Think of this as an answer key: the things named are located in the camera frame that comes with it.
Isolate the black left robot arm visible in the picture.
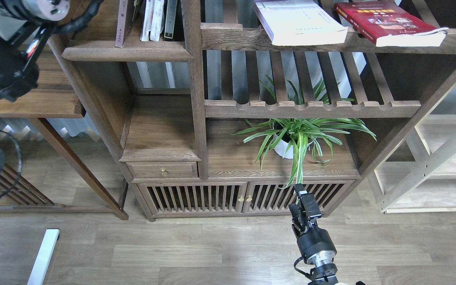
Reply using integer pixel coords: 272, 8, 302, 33
0, 0, 102, 102

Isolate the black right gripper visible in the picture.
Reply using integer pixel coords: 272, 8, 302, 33
289, 184, 337, 266

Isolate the white upright book middle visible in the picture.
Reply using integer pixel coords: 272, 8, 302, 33
150, 0, 166, 42

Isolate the maroon book with white characters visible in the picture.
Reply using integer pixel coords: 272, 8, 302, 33
115, 0, 141, 48

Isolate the brass drawer knob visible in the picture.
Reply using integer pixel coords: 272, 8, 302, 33
160, 168, 168, 177

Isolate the dark green upright book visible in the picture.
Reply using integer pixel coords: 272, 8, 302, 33
163, 0, 179, 42

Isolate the white book lying flat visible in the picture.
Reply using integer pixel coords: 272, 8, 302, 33
254, 0, 348, 46

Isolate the white metal base bar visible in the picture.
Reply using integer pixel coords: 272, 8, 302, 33
27, 228, 60, 285

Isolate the light wooden shelf unit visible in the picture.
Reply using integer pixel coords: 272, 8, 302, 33
368, 86, 456, 213

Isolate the dark wooden bookshelf cabinet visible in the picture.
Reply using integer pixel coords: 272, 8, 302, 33
48, 0, 456, 221

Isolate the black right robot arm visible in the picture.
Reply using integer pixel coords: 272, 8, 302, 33
289, 184, 340, 285

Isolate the white upright book left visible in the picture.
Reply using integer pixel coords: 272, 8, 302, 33
141, 0, 154, 42

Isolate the green spider plant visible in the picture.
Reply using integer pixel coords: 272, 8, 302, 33
230, 75, 377, 188

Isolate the red book with photos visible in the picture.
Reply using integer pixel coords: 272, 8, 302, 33
334, 0, 447, 47

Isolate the white plant pot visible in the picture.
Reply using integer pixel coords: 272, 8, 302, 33
274, 134, 294, 160

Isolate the white upright book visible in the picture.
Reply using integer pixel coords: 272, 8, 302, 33
141, 0, 154, 42
150, 0, 166, 42

